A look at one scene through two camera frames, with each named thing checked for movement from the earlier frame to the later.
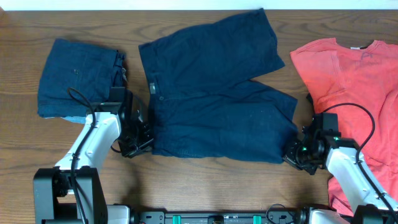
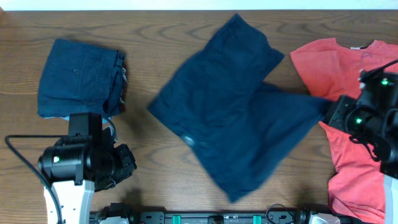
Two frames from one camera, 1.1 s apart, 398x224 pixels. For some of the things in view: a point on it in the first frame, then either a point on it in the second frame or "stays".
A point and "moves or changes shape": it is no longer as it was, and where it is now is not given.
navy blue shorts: (204, 102) moves or changes shape
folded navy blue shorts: (74, 76) stays
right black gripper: (290, 156) -> (339, 109)
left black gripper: (134, 147) -> (125, 159)
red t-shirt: (360, 84) stays
